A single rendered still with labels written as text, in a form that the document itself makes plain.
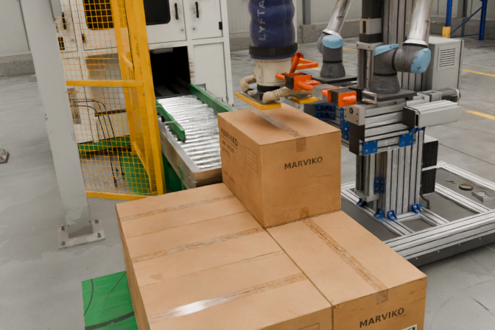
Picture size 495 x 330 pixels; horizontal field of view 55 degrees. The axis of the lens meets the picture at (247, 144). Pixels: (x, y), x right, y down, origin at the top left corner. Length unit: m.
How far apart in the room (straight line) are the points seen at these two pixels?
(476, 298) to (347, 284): 1.12
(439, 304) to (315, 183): 0.94
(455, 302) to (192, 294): 1.46
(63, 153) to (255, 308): 1.96
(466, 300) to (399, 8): 1.53
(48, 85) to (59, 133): 0.31
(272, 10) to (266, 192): 0.80
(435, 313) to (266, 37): 1.58
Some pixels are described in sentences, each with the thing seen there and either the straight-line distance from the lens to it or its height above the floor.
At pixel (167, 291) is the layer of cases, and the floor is 0.54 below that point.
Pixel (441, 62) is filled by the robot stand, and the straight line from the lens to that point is 2.86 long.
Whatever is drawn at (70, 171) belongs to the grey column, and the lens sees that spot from 3.36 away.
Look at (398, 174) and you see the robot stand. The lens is 2.93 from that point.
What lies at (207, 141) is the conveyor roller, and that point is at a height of 0.55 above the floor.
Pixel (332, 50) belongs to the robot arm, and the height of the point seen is 1.20.
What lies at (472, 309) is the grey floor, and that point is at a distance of 2.75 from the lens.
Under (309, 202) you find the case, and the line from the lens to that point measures 2.25.
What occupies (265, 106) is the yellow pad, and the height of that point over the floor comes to 1.07.
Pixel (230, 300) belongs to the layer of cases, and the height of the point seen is 0.54.
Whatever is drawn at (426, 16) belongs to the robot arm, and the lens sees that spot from 2.45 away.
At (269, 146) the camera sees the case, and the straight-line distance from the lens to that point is 2.06.
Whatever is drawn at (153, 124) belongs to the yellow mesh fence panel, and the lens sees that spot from 3.37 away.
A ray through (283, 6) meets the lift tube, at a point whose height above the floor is 1.49.
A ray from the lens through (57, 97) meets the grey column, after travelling 3.22.
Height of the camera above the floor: 1.61
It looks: 19 degrees down
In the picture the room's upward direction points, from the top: 4 degrees counter-clockwise
